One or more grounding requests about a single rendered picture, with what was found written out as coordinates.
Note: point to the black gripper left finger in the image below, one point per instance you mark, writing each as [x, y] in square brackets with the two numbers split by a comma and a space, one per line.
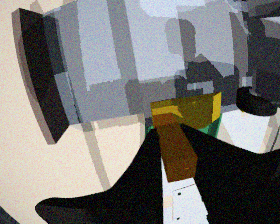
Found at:
[135, 198]

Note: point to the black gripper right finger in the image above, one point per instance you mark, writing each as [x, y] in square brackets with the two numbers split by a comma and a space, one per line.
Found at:
[231, 180]

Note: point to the green tray walls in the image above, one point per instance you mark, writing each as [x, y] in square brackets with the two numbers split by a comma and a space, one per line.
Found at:
[213, 131]

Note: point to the green tray floor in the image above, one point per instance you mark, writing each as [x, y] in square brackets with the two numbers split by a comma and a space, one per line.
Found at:
[206, 129]

